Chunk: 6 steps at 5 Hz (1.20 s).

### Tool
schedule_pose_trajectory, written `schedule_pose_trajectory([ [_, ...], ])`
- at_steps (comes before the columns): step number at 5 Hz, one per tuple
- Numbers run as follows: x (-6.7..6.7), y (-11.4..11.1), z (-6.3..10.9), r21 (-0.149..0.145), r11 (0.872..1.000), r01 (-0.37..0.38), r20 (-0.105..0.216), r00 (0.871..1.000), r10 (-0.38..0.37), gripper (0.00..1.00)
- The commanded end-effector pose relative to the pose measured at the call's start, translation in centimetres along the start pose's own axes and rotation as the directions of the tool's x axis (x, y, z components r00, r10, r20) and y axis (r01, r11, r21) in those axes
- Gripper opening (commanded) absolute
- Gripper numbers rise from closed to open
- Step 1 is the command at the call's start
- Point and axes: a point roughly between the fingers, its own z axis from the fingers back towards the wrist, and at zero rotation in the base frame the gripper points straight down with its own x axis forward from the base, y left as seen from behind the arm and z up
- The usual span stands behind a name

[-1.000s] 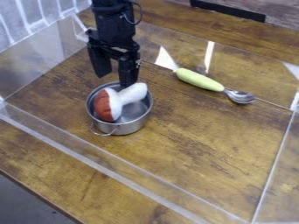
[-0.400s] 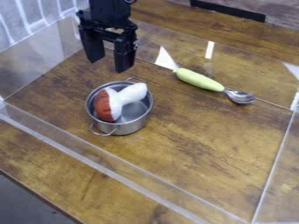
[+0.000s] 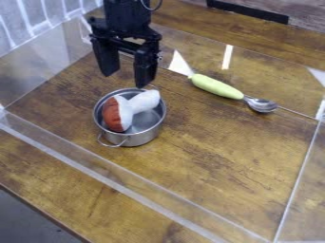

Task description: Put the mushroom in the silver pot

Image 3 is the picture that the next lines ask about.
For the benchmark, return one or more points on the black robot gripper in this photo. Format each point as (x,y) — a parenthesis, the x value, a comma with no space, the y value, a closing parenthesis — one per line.
(124,30)

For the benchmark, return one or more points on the red and white plush mushroom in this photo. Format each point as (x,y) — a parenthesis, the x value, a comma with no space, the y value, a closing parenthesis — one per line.
(120,110)

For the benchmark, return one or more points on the small silver metal pot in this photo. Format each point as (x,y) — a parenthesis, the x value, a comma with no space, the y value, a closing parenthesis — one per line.
(146,125)

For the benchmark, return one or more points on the black bar at back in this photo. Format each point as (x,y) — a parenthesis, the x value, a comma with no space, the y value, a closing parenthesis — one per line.
(258,13)

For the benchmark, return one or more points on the green handled metal spoon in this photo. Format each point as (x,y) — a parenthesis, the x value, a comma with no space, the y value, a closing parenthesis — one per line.
(224,90)

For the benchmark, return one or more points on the clear acrylic enclosure wall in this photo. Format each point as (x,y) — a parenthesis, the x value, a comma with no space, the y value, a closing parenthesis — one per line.
(228,176)

